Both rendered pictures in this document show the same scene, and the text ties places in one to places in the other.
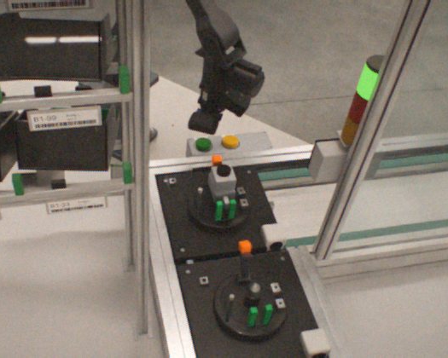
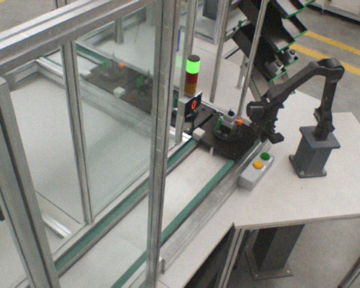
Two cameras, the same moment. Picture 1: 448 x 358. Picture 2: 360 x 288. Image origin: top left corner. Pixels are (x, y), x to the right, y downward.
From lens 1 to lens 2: 2.14 m
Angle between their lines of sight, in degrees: 81
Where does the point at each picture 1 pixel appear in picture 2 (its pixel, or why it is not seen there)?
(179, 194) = (244, 129)
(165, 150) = (285, 173)
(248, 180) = (230, 150)
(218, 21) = (277, 87)
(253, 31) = not seen: outside the picture
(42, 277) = not seen: hidden behind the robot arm
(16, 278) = not seen: hidden behind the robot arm
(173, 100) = (322, 203)
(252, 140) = (252, 173)
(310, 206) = (201, 170)
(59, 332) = (228, 101)
